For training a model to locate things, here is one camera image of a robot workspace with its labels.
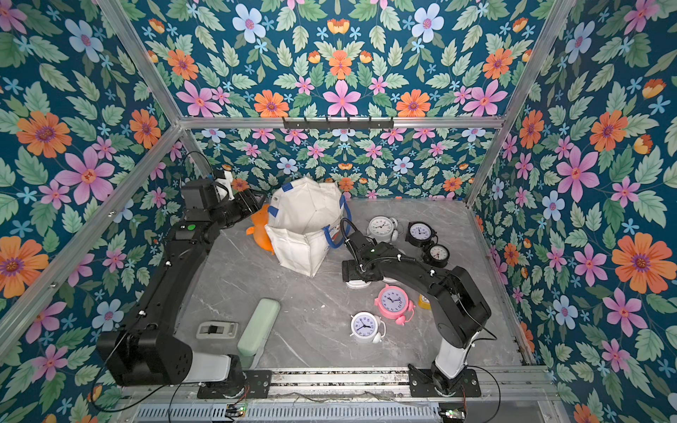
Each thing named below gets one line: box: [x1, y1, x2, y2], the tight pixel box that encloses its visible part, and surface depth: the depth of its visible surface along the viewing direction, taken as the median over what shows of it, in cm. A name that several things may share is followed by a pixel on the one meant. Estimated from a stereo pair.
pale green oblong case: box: [237, 297, 282, 370], surface depth 82 cm
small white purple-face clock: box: [349, 310, 387, 344], surface depth 83 cm
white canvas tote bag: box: [264, 176, 352, 278], surface depth 95 cm
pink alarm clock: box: [373, 283, 417, 327], surface depth 88 cm
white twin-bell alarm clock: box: [366, 215, 399, 243], surface depth 107 cm
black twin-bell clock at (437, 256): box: [424, 243, 451, 268], surface depth 100 cm
